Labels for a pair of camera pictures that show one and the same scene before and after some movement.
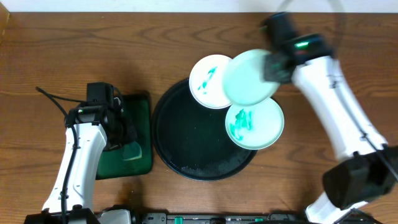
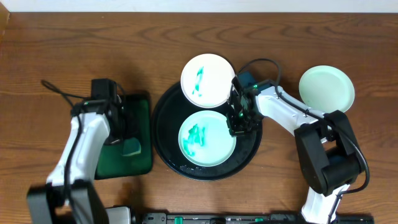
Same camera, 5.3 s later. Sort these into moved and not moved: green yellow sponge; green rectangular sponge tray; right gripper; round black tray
Moved: green yellow sponge; right gripper
Not moved: green rectangular sponge tray; round black tray
